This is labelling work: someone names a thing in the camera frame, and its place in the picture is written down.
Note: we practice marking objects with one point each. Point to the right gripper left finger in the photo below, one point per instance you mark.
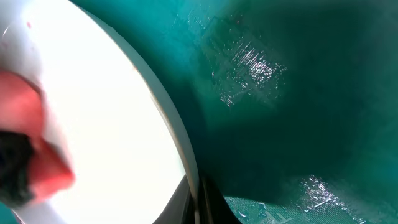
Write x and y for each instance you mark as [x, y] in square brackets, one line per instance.
[180, 208]

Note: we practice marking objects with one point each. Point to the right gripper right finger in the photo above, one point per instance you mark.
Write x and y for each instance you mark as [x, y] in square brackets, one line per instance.
[213, 207]

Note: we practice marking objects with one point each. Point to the light blue plate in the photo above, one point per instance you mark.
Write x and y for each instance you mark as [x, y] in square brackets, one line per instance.
[106, 114]

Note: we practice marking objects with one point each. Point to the teal plastic tray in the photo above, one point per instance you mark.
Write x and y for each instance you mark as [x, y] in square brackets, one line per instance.
[290, 106]

